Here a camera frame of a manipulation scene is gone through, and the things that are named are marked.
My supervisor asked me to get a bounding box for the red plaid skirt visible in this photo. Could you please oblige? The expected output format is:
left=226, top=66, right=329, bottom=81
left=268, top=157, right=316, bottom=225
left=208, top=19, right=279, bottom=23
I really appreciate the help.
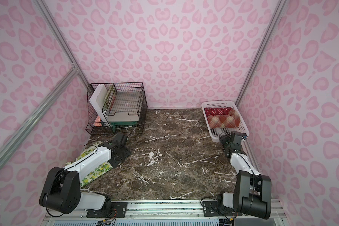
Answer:
left=207, top=110, right=241, bottom=129

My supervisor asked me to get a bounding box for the green lemon print skirt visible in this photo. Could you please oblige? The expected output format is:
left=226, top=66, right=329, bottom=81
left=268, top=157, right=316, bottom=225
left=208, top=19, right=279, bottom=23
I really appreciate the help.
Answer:
left=64, top=141, right=113, bottom=188

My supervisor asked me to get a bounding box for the red polka dot skirt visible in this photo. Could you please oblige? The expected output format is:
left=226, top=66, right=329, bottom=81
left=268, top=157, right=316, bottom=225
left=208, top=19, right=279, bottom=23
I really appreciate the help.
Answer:
left=204, top=107, right=233, bottom=117

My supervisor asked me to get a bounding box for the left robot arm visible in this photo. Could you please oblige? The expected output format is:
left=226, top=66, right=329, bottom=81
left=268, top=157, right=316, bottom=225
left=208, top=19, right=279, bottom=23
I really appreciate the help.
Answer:
left=39, top=134, right=131, bottom=218

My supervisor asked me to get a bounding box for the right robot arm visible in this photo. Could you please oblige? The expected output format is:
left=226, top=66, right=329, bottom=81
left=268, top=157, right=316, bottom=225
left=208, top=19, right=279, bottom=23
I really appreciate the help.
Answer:
left=217, top=131, right=272, bottom=219

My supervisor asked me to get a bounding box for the green stand under tray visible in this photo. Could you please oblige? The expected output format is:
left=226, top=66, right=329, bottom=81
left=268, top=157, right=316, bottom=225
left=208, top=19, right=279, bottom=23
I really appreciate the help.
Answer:
left=99, top=121, right=138, bottom=133

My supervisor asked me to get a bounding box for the white tray in basket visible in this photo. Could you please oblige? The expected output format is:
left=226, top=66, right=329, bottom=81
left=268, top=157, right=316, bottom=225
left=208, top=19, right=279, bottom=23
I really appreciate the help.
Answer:
left=103, top=91, right=143, bottom=123

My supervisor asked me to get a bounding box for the green book in basket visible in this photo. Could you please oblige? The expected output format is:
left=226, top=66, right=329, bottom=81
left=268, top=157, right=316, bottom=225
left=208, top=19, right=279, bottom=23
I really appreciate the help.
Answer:
left=102, top=85, right=117, bottom=112

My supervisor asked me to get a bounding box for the white foam board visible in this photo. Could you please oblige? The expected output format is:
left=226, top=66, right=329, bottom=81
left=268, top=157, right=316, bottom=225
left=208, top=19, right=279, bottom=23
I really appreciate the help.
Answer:
left=89, top=84, right=108, bottom=122

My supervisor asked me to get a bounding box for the black wire basket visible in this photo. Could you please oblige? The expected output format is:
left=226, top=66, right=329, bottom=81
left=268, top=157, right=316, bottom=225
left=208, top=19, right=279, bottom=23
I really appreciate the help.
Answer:
left=86, top=82, right=147, bottom=135

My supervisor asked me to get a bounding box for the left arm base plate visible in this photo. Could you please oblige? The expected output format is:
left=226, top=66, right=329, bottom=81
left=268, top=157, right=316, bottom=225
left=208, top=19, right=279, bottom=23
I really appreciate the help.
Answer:
left=86, top=201, right=128, bottom=218

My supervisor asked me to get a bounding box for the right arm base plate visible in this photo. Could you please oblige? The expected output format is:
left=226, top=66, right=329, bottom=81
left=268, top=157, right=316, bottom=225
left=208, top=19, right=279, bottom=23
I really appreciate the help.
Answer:
left=200, top=200, right=234, bottom=217

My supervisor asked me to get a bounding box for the aluminium front rail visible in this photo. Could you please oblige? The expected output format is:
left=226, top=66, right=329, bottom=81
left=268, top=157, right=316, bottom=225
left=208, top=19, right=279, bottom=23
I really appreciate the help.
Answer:
left=41, top=199, right=289, bottom=226

